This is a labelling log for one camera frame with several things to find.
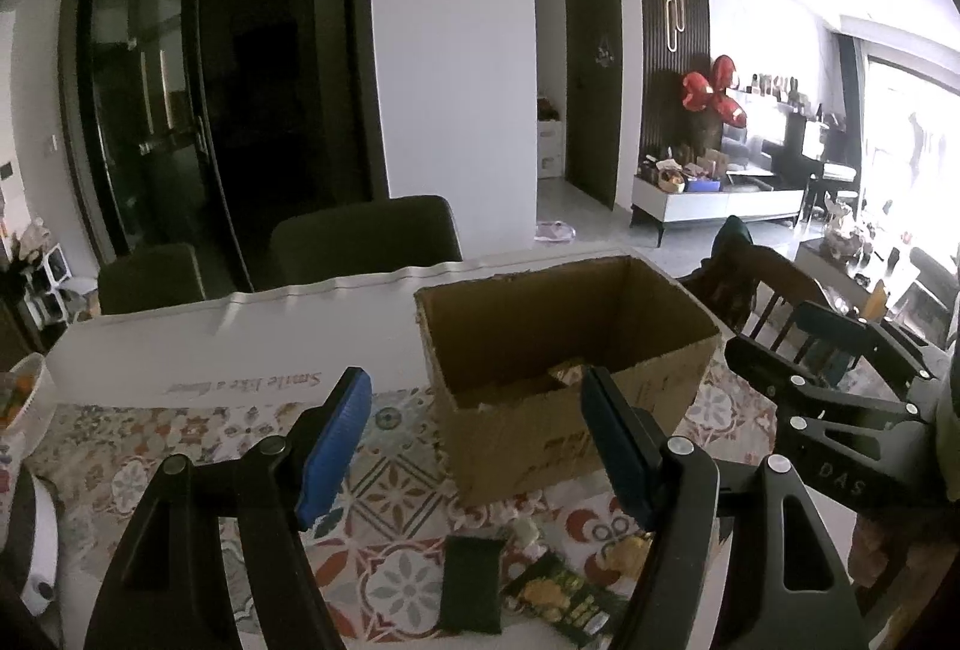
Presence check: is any dark slatted wall panel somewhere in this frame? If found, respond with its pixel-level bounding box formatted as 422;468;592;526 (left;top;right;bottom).
635;0;710;172

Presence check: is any yellow candy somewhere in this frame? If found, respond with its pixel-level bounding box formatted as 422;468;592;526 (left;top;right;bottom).
600;534;655;583

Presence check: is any white appliance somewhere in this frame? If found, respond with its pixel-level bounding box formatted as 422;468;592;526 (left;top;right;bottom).
0;470;65;618

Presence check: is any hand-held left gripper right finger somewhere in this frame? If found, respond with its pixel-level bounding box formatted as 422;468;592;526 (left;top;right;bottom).
579;365;871;650

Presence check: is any dark room door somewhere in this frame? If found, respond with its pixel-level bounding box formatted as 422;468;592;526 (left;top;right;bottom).
563;0;624;211

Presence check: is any red bow decoration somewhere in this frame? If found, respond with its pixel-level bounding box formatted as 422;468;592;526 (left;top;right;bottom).
680;54;749;129

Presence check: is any wooden chair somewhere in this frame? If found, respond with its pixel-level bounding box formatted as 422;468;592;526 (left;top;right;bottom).
679;230;878;392

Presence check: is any white TV cabinet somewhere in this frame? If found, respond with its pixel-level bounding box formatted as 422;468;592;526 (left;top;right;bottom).
631;166;808;247

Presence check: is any dark dining chair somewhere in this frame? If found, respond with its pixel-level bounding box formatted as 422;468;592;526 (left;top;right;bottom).
97;242;208;316
268;194;464;288

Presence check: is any white bowl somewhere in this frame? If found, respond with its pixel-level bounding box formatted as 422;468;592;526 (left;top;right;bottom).
0;353;58;465

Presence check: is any dark yellow-printed snack packet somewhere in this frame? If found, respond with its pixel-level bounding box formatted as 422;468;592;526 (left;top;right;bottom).
501;552;627;645

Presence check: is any brown cardboard box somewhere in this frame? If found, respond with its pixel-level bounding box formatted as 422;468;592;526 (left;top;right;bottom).
414;255;722;508

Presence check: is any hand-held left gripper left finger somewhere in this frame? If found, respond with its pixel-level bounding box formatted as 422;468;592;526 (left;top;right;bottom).
82;366;374;650

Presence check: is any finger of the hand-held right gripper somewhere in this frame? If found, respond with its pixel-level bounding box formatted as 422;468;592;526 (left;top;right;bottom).
724;336;940;513
795;300;950;388

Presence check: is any white shelf rack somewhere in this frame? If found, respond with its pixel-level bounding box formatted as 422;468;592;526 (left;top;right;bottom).
21;245;74;326

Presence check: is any small white cabinet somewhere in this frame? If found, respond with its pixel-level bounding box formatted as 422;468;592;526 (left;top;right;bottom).
537;117;566;181

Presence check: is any dark sliding glass door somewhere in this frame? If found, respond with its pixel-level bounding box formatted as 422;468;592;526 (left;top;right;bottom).
60;0;389;292

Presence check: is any dark green cloth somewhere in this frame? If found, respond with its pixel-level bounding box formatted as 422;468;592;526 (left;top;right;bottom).
712;216;755;270

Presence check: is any dark curtain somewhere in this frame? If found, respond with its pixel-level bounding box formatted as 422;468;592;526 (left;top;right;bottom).
835;35;868;171

